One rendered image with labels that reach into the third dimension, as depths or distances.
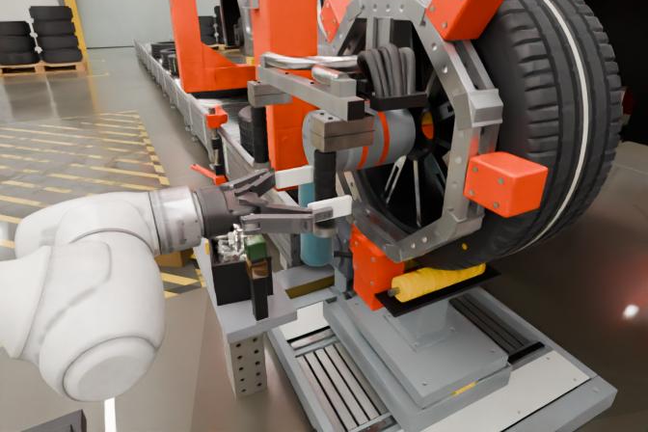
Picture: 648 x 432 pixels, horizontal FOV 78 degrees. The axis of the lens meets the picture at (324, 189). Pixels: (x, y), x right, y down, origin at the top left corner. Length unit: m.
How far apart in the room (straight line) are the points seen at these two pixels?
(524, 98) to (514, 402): 0.94
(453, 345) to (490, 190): 0.70
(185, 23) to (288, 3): 1.93
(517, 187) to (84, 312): 0.55
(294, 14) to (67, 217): 0.92
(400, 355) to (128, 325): 0.92
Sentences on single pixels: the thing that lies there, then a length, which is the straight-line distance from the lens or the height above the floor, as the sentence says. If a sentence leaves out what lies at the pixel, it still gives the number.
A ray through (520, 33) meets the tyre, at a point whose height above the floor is 1.06.
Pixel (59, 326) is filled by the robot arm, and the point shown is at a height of 0.86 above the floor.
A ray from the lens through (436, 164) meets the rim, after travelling 0.91.
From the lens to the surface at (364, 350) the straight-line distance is 1.33.
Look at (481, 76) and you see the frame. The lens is 0.71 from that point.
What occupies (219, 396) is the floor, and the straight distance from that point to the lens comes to 1.44.
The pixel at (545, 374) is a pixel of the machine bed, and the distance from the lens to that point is 1.51.
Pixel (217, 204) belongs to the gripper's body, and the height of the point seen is 0.85.
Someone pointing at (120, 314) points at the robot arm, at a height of 0.86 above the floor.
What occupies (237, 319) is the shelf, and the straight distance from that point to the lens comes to 0.99.
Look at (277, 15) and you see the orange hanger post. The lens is 1.27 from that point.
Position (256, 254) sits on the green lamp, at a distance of 0.86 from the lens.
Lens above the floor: 1.10
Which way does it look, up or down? 24 degrees down
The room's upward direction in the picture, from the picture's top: straight up
